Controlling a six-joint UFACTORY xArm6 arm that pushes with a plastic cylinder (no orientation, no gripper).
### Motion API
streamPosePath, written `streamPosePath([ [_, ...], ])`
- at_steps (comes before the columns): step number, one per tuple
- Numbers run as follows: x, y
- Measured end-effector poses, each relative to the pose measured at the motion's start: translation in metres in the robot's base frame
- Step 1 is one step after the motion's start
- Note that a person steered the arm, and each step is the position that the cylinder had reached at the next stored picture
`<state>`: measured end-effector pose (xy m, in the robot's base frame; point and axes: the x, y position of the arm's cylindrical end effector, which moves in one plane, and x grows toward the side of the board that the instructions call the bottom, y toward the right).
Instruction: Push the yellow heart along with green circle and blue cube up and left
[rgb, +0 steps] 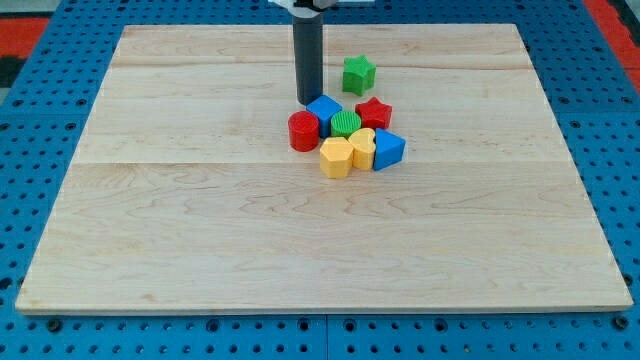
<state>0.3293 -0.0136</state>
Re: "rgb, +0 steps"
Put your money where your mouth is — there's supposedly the light wooden board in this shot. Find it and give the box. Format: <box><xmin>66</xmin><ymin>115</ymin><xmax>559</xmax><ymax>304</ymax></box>
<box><xmin>15</xmin><ymin>24</ymin><xmax>633</xmax><ymax>315</ymax></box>

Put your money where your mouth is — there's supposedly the yellow heart block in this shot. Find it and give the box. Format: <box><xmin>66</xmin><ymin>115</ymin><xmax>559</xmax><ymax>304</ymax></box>
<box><xmin>348</xmin><ymin>128</ymin><xmax>376</xmax><ymax>170</ymax></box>

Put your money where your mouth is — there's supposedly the red star block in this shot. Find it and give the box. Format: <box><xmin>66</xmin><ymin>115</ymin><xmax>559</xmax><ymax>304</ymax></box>
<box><xmin>355</xmin><ymin>97</ymin><xmax>393</xmax><ymax>129</ymax></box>

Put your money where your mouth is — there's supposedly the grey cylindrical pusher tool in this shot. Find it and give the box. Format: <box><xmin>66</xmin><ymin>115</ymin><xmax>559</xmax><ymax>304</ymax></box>
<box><xmin>292</xmin><ymin>14</ymin><xmax>324</xmax><ymax>105</ymax></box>

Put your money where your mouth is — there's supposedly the green circle block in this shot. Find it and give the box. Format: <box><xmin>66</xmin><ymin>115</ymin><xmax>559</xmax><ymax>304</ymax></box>
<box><xmin>330</xmin><ymin>110</ymin><xmax>362</xmax><ymax>138</ymax></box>

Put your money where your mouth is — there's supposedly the blue cube block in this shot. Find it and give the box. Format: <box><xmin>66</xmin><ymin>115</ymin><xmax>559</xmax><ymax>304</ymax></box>
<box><xmin>306</xmin><ymin>95</ymin><xmax>343</xmax><ymax>138</ymax></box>

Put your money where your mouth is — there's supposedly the blue triangle block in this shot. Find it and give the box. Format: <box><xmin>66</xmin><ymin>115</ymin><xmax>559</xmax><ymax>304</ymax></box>
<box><xmin>373</xmin><ymin>128</ymin><xmax>406</xmax><ymax>171</ymax></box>

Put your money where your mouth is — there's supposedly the green star block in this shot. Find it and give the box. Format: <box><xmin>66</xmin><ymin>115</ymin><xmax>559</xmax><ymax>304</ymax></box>
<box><xmin>342</xmin><ymin>55</ymin><xmax>376</xmax><ymax>96</ymax></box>

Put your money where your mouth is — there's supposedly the yellow hexagon block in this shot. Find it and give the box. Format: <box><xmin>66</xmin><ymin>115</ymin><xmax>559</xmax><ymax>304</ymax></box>
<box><xmin>319</xmin><ymin>137</ymin><xmax>354</xmax><ymax>179</ymax></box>

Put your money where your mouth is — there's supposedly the red cylinder block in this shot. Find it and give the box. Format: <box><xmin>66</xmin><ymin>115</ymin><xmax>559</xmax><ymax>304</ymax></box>
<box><xmin>288</xmin><ymin>110</ymin><xmax>319</xmax><ymax>152</ymax></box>

